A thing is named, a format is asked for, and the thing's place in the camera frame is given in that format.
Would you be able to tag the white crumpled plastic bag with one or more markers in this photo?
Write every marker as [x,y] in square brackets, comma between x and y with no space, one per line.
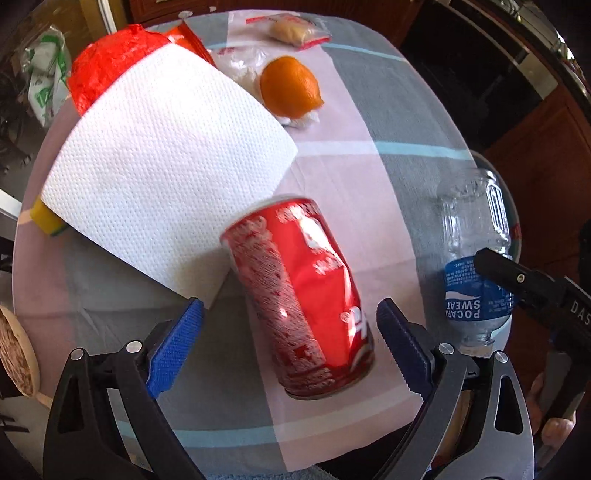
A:
[302,119]

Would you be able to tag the orange snack packet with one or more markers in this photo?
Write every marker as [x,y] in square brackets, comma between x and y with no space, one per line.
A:
[189,41]

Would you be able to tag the green and white bag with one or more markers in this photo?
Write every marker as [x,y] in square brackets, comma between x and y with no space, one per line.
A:
[46,78]

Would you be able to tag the red drink can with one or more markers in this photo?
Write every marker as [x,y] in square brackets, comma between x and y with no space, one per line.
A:
[304,295]

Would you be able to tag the yellow sponge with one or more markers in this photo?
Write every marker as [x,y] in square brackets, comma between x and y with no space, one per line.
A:
[44,219]

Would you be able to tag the person's right hand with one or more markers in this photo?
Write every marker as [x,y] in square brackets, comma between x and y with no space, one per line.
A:
[556,436]

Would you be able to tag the white paper towel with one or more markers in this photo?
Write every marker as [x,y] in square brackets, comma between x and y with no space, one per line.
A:
[161,161]

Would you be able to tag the clear bag with bun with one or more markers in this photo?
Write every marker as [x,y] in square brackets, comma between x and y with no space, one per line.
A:
[291,30]

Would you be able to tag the clear blue-label plastic bottle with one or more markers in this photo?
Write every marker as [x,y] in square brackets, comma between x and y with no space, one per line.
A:
[471,217]

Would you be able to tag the clear red-print plastic bag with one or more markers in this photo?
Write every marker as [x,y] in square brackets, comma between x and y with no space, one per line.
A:
[240,69]

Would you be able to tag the red plastic bag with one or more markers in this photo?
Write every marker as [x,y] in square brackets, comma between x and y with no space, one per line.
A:
[106,60]

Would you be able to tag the orange peel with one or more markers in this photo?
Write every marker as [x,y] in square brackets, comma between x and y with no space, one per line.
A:
[288,85]

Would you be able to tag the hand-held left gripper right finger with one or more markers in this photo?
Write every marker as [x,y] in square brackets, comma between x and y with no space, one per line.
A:
[401,341]

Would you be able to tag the black built-in oven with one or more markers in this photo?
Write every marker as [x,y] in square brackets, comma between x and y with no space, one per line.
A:
[461,69]

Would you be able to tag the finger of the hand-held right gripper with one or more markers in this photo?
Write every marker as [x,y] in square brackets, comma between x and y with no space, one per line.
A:
[517,281]

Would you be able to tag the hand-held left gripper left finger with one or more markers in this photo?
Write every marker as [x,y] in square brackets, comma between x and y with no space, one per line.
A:
[178,341]

